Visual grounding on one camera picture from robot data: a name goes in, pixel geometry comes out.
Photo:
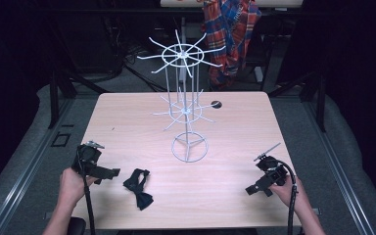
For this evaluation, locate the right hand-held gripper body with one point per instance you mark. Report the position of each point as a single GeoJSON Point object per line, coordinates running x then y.
{"type": "Point", "coordinates": [272, 169]}

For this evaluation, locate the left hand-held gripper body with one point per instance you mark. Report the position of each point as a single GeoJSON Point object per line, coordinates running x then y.
{"type": "Point", "coordinates": [87, 159]}

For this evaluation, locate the black bow tie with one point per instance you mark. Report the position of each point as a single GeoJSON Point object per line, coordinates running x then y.
{"type": "Point", "coordinates": [138, 188]}

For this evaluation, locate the person's right hand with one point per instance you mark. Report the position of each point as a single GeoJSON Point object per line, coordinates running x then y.
{"type": "Point", "coordinates": [287, 192]}

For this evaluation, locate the person's left hand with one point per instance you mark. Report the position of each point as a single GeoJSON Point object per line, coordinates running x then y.
{"type": "Point", "coordinates": [72, 186]}

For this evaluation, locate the black chair seat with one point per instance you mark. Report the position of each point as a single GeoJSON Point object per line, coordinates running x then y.
{"type": "Point", "coordinates": [77, 225]}

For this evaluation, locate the black metal stand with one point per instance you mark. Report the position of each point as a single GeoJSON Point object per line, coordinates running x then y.
{"type": "Point", "coordinates": [310, 94]}
{"type": "Point", "coordinates": [62, 94]}

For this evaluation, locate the plaid cloth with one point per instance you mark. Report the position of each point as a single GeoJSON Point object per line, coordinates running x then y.
{"type": "Point", "coordinates": [231, 39]}

